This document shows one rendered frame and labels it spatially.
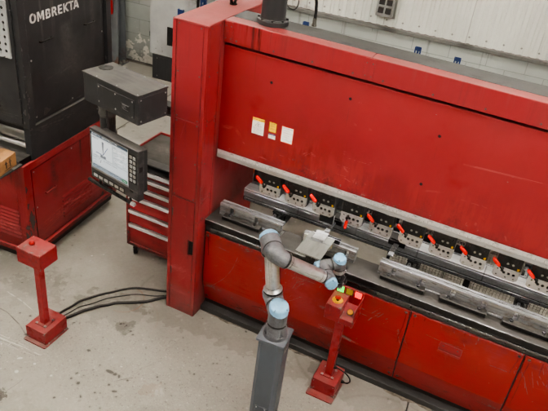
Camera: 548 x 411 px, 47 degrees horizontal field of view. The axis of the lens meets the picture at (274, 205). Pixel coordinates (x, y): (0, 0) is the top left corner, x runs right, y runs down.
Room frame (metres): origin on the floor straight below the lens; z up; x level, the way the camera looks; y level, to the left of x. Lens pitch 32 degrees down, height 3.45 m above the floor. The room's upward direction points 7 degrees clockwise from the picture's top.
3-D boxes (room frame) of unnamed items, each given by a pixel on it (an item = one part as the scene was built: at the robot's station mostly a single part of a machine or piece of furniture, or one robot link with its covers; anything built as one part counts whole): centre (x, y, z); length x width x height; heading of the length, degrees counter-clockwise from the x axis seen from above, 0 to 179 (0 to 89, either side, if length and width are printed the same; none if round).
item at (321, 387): (3.14, -0.53, 0.06); 0.25 x 0.20 x 0.12; 158
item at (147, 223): (4.47, 0.89, 0.50); 0.50 x 0.50 x 1.00; 68
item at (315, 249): (3.45, -0.31, 1.00); 0.26 x 0.18 x 0.01; 158
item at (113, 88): (3.59, 1.00, 1.53); 0.51 x 0.25 x 0.85; 57
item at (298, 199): (3.67, -0.15, 1.26); 0.15 x 0.09 x 0.17; 68
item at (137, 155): (3.49, 1.00, 1.42); 0.45 x 0.12 x 0.36; 57
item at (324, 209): (3.59, -0.34, 1.26); 0.15 x 0.09 x 0.17; 68
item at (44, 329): (3.30, 1.53, 0.41); 0.25 x 0.20 x 0.83; 158
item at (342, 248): (3.57, -0.42, 0.92); 0.39 x 0.06 x 0.10; 68
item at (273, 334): (2.80, -0.11, 0.82); 0.15 x 0.15 x 0.10
